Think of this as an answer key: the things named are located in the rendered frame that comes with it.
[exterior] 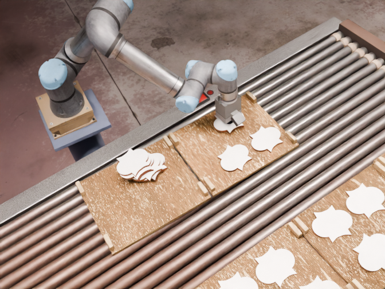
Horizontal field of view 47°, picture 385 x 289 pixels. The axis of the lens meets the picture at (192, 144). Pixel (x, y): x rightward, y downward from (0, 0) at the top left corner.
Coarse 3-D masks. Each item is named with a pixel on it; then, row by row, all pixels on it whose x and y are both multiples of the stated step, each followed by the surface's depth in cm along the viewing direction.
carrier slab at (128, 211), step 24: (168, 168) 176; (96, 192) 172; (120, 192) 171; (144, 192) 170; (168, 192) 169; (192, 192) 168; (96, 216) 166; (120, 216) 165; (144, 216) 164; (168, 216) 163; (120, 240) 159
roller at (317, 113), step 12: (384, 72) 199; (360, 84) 195; (336, 96) 193; (348, 96) 193; (324, 108) 189; (300, 120) 186; (312, 120) 187; (96, 252) 158; (108, 252) 160; (72, 264) 157; (84, 264) 157; (60, 276) 154; (72, 276) 156; (36, 288) 152; (48, 288) 153
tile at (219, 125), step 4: (216, 116) 187; (216, 120) 186; (220, 120) 186; (216, 124) 184; (220, 124) 184; (224, 124) 184; (228, 124) 184; (232, 124) 184; (240, 124) 183; (216, 128) 183; (220, 128) 183; (224, 128) 183; (228, 128) 183; (232, 128) 182; (236, 128) 183
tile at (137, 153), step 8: (128, 152) 173; (136, 152) 173; (144, 152) 173; (120, 160) 171; (128, 160) 171; (136, 160) 171; (144, 160) 170; (120, 168) 169; (128, 168) 169; (136, 168) 168
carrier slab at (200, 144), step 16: (256, 112) 189; (192, 128) 187; (208, 128) 186; (240, 128) 184; (256, 128) 184; (192, 144) 182; (208, 144) 181; (224, 144) 180; (288, 144) 177; (192, 160) 177; (208, 160) 176; (256, 160) 174; (272, 160) 174; (208, 176) 172; (224, 176) 171; (240, 176) 170
